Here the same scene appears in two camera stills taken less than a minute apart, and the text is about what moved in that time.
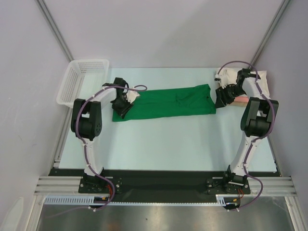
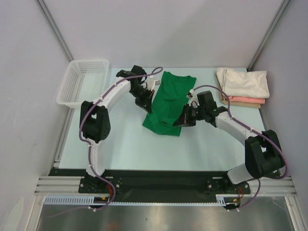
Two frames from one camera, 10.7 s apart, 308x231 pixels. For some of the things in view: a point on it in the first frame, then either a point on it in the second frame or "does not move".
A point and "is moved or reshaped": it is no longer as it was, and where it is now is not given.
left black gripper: [122, 111] → [146, 103]
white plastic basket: [82, 78] does not move
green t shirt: [194, 100] is moved or reshaped
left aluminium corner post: [55, 29] does not move
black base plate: [104, 186] does not move
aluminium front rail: [69, 186] does not move
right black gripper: [221, 96] → [190, 115]
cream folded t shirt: [227, 76] does not move
